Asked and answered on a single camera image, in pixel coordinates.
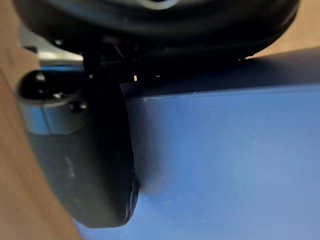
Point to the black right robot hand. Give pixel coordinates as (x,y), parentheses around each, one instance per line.
(87,155)

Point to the blue plastic folder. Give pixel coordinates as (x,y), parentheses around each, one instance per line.
(220,162)

